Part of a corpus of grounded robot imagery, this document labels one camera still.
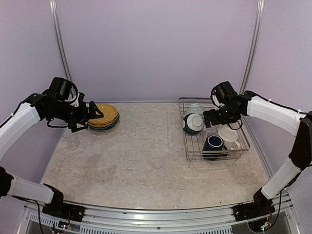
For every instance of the right aluminium frame post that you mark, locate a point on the right aluminium frame post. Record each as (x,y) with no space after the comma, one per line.
(253,45)

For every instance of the left aluminium frame post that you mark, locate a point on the left aluminium frame post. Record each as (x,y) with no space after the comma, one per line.
(59,41)

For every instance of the clear drinking glass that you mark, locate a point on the clear drinking glass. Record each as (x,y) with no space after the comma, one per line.
(71,138)
(209,131)

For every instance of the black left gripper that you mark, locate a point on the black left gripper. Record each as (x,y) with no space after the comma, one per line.
(92,114)

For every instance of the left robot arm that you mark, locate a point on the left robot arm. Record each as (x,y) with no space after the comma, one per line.
(25,152)

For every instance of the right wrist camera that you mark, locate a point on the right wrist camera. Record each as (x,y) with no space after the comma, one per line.
(222,93)

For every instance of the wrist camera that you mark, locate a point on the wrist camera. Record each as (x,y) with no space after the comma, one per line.
(222,93)
(65,91)

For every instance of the aluminium frame post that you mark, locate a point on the aluminium frame post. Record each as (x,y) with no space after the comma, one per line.
(253,45)
(59,41)

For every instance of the front aluminium rail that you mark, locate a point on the front aluminium rail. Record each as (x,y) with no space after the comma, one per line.
(212,220)

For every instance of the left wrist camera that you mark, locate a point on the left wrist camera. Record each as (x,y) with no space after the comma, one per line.
(65,91)

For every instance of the dark teal bowl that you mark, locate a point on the dark teal bowl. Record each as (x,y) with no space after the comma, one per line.
(192,124)

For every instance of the yellow polka dot plate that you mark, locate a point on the yellow polka dot plate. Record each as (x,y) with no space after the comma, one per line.
(107,109)
(105,121)

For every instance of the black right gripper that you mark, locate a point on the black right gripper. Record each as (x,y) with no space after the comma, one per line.
(215,120)

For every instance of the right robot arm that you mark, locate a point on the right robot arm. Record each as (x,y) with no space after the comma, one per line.
(296,142)

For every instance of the wire metal dish rack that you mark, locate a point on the wire metal dish rack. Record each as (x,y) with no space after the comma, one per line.
(194,144)

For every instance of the white ceramic mug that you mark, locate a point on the white ceramic mug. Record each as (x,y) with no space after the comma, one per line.
(229,137)

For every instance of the dark blue mug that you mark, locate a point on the dark blue mug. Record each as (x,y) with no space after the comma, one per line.
(214,143)

